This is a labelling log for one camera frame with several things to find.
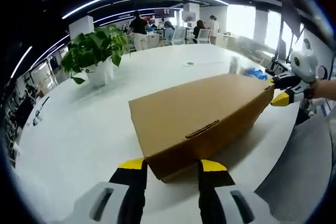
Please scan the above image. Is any brown cardboard shoe box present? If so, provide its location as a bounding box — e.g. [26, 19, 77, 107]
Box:
[128, 73, 276, 183]

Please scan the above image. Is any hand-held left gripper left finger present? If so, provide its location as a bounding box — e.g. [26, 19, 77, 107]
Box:
[65, 157, 149, 224]

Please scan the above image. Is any wall screen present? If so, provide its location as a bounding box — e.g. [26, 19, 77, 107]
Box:
[154, 8, 175, 17]

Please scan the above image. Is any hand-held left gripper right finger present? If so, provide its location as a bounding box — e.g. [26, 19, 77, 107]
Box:
[197, 159, 276, 224]

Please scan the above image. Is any grey mesh chair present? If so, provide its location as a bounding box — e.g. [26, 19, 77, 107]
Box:
[251, 118, 336, 224]

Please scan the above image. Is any green potted plant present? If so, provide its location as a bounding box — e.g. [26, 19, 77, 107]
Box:
[60, 24, 131, 87]

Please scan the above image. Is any silver green pouch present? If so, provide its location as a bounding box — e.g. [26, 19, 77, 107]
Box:
[228, 56, 241, 76]

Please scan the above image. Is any blue wet wipes pack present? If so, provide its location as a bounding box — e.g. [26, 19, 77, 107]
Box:
[241, 66, 268, 81]

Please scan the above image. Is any white office chair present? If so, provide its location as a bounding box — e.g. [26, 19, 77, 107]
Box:
[197, 29, 212, 44]
[172, 28, 186, 45]

